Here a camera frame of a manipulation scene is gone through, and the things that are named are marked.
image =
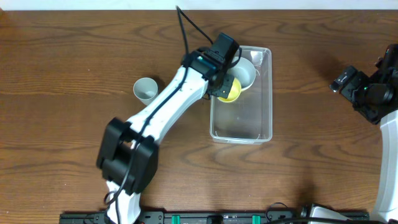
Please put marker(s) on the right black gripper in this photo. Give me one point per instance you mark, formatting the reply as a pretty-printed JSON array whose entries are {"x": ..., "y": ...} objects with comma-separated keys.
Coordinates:
[{"x": 348, "y": 84}]

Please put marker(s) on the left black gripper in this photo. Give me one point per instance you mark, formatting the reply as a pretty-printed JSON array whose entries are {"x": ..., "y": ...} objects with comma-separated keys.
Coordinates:
[{"x": 224, "y": 86}]

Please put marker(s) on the grey plastic bowl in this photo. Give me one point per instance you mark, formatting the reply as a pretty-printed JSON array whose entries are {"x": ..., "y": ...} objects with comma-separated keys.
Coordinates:
[{"x": 244, "y": 71}]

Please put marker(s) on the yellow plastic cup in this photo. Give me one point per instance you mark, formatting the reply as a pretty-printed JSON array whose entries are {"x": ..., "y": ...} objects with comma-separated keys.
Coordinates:
[{"x": 234, "y": 92}]

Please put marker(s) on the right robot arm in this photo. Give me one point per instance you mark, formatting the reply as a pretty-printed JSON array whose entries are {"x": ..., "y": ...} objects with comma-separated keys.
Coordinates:
[{"x": 385, "y": 208}]

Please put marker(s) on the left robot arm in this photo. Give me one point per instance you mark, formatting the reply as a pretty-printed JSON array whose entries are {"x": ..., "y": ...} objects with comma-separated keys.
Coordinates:
[{"x": 129, "y": 152}]

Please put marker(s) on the clear plastic container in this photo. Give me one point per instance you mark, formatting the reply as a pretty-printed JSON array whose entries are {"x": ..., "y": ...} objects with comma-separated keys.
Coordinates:
[{"x": 248, "y": 120}]

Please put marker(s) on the grey-blue plastic cup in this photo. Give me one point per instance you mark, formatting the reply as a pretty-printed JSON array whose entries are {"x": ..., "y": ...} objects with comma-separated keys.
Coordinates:
[{"x": 146, "y": 90}]

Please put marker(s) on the black mounting rail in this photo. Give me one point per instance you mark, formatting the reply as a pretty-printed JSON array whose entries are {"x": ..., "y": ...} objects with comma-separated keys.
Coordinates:
[{"x": 180, "y": 218}]

